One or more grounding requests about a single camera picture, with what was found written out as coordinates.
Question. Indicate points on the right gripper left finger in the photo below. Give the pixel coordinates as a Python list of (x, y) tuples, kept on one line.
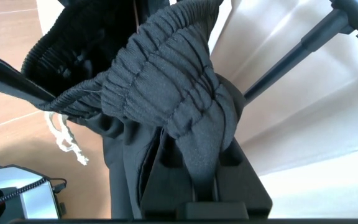
[(166, 193)]

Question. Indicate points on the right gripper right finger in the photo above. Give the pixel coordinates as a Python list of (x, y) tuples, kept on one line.
[(241, 193)]

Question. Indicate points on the black garment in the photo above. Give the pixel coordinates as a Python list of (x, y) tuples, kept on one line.
[(154, 77)]

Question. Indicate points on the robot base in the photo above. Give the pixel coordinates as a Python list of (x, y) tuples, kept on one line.
[(26, 199)]

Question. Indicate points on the black clothes rack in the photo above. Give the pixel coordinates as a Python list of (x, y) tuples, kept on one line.
[(291, 63)]

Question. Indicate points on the beige curtain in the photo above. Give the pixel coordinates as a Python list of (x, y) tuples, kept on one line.
[(306, 109)]

